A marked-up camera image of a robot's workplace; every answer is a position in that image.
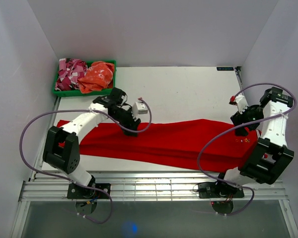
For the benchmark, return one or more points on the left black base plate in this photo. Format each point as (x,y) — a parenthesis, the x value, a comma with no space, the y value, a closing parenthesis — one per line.
(78,192)

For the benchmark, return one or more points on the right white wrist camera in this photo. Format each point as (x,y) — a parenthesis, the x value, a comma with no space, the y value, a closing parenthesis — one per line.
(241,103)

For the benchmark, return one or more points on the pink patterned garment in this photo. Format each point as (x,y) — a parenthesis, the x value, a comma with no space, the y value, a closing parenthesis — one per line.
(70,71)

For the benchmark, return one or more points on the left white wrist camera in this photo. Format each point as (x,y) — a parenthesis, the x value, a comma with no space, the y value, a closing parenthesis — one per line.
(139,108)

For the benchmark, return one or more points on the green plastic tray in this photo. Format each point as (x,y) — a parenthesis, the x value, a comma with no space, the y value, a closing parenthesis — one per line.
(77,93)

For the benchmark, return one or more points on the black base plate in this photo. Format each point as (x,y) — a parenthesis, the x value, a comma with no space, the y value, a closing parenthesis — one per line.
(206,192)
(78,192)

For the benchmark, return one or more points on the orange crumpled garment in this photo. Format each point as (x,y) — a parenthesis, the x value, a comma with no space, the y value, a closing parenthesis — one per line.
(99,76)

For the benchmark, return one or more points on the aluminium frame rail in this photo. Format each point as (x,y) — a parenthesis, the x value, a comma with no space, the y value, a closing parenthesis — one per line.
(124,187)

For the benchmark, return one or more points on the red trousers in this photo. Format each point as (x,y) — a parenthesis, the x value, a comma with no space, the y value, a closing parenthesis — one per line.
(174,144)

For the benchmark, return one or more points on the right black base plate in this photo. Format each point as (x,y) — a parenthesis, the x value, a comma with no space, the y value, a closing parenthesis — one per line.
(206,192)

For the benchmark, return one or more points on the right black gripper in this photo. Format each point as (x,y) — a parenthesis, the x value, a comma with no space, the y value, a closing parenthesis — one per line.
(238,119)

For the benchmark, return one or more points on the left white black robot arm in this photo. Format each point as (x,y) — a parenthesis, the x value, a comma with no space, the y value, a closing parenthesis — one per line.
(61,149)

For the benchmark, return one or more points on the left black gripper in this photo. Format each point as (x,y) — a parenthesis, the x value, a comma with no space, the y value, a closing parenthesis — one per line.
(130,125)

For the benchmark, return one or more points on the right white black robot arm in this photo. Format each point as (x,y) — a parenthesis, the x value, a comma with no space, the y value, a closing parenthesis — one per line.
(270,156)

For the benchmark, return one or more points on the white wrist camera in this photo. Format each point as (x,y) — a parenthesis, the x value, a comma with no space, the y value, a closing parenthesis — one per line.
(241,103)
(139,108)

